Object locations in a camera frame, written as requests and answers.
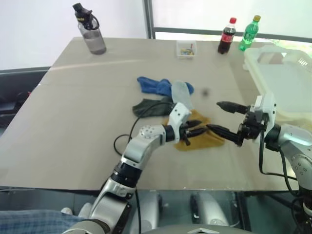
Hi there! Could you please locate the silver robot leg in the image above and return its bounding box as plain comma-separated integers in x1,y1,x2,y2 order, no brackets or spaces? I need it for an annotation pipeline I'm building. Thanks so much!
190,192,230,228
129,191,163,234

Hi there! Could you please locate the grey robot torso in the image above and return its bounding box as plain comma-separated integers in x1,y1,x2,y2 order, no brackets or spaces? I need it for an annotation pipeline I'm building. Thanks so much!
143,225,247,234

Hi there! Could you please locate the grey water bottle black lid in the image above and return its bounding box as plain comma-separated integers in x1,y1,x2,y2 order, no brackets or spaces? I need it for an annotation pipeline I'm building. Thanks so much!
72,2,107,56

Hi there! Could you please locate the dark green sock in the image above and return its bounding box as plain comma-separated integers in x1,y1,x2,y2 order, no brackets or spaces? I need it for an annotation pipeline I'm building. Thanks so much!
132,97,176,118

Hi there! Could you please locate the blue sock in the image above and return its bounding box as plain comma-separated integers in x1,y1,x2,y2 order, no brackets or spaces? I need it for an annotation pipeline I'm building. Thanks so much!
136,76,195,97

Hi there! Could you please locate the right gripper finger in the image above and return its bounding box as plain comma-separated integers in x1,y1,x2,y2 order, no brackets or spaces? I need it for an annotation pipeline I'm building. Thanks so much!
216,100,251,115
206,124,244,147

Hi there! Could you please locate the light grey sock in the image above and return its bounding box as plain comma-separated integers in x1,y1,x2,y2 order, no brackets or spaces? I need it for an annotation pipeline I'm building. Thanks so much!
171,80,195,111

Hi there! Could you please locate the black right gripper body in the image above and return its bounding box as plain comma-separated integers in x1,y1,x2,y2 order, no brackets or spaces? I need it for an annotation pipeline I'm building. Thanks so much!
240,105,269,141

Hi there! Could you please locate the dark cabinet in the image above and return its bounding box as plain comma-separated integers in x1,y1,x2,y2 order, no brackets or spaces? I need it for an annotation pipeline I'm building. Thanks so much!
0,66,52,129

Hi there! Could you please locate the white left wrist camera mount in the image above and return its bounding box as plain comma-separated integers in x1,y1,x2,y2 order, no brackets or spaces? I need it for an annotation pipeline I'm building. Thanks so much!
167,102,192,142

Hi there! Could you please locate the white plastic basket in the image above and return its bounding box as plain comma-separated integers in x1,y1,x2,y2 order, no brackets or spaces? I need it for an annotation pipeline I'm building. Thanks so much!
243,44,312,128

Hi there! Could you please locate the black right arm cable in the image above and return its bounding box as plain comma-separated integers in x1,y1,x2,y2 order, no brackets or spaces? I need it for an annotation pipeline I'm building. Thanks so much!
258,120,303,198

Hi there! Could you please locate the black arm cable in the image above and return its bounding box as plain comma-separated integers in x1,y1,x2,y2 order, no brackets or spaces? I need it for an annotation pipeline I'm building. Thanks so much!
113,101,176,156
258,120,303,198

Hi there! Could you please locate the grey window frame post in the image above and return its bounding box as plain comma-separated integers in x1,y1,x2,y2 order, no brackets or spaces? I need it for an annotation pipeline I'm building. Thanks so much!
143,0,156,39

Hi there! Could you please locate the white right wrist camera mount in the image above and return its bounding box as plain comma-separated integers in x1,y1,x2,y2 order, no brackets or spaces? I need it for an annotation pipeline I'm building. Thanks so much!
250,93,277,140

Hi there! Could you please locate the green soda bottle yellow cap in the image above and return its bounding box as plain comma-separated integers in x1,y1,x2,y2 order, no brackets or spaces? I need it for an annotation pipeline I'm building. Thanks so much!
238,15,262,52

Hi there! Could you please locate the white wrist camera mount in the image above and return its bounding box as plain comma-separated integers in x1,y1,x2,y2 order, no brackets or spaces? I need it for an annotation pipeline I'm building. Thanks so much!
250,93,277,140
167,102,192,142

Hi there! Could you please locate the blue checked cloth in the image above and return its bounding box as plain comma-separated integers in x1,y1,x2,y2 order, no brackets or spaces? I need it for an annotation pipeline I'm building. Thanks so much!
0,209,82,234

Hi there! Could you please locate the mustard yellow sock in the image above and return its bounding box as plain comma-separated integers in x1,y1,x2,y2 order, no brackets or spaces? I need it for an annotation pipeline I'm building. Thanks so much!
161,109,225,152

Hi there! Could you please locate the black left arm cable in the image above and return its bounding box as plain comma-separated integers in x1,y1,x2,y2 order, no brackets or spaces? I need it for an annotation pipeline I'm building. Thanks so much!
113,101,176,156

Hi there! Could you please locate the cola bottle red cap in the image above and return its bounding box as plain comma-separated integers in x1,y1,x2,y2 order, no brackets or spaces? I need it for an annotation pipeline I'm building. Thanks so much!
217,17,238,55

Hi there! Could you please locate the small clear plastic box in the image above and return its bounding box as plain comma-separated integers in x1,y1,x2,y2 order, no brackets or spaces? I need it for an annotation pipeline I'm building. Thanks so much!
176,40,197,59

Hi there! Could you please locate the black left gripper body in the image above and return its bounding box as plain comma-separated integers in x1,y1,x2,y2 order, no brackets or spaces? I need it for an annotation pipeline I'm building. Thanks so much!
179,121,193,146

